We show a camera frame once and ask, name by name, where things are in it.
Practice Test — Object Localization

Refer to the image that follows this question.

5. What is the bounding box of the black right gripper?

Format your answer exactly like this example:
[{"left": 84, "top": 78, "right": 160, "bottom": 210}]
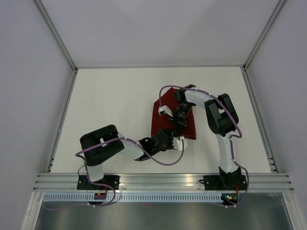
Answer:
[{"left": 168, "top": 102, "right": 194, "bottom": 137}]

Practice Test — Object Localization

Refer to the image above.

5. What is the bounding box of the red cloth napkin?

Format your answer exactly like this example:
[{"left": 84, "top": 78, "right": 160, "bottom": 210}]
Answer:
[{"left": 151, "top": 87, "right": 196, "bottom": 140}]

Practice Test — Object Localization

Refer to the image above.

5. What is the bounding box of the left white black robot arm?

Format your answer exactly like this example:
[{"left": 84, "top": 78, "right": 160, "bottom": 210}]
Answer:
[{"left": 80, "top": 125, "right": 174, "bottom": 190}]

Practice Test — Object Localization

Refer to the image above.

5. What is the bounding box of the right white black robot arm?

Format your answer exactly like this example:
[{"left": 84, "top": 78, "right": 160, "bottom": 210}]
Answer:
[{"left": 169, "top": 85, "right": 241, "bottom": 189}]

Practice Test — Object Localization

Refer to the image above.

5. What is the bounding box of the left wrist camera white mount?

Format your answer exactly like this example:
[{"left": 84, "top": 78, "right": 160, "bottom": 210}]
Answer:
[{"left": 172, "top": 136, "right": 188, "bottom": 151}]

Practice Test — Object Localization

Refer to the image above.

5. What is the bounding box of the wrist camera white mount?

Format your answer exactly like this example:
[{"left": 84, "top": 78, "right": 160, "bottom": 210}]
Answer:
[
  {"left": 158, "top": 105, "right": 173, "bottom": 116},
  {"left": 172, "top": 136, "right": 188, "bottom": 151}
]

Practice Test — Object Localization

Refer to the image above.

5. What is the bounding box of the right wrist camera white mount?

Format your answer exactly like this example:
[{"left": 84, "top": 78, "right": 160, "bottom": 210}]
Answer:
[{"left": 158, "top": 105, "right": 173, "bottom": 116}]

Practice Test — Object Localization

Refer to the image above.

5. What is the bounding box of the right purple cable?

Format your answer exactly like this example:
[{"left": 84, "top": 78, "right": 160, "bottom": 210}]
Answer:
[{"left": 159, "top": 85, "right": 251, "bottom": 208}]

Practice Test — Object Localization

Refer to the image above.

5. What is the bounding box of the purple cable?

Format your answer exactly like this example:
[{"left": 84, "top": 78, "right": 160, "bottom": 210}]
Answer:
[
  {"left": 42, "top": 138, "right": 188, "bottom": 211},
  {"left": 159, "top": 85, "right": 251, "bottom": 208}
]

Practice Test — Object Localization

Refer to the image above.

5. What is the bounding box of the right robot arm base mount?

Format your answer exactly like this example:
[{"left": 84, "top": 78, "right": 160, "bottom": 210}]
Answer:
[{"left": 199, "top": 175, "right": 248, "bottom": 191}]

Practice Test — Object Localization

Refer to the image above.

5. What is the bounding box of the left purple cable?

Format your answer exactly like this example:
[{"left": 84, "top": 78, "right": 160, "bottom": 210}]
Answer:
[{"left": 42, "top": 138, "right": 188, "bottom": 211}]

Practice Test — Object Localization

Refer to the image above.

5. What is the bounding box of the aluminium frame rail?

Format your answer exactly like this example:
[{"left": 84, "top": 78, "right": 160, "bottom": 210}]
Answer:
[{"left": 33, "top": 173, "right": 294, "bottom": 193}]

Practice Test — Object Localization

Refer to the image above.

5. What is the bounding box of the white slotted cable duct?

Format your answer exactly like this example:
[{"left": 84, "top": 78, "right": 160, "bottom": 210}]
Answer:
[{"left": 43, "top": 192, "right": 222, "bottom": 203}]

